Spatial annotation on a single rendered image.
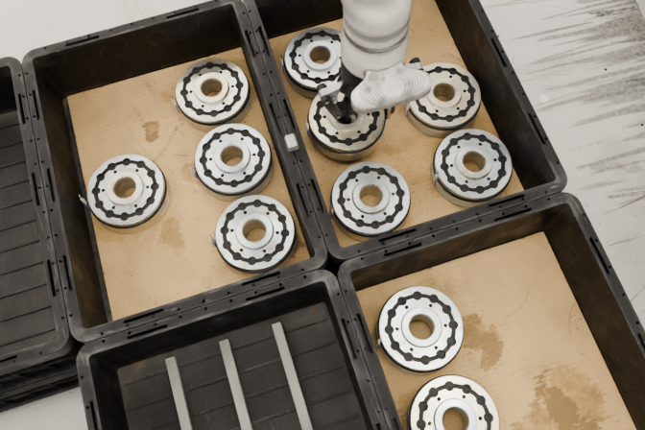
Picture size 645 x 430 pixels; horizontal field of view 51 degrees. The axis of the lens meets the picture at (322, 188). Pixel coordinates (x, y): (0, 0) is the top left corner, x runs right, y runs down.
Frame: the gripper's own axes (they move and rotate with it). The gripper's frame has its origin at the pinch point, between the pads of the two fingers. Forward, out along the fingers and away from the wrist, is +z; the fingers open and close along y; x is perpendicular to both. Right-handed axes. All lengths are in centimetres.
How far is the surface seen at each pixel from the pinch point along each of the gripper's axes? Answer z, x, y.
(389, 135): 4.5, 2.1, -2.4
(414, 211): 4.5, 13.7, -1.9
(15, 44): 17, -39, 50
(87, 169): 4.3, -5.4, 38.6
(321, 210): -4.1, 13.0, 10.5
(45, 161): -5.7, -2.6, 40.9
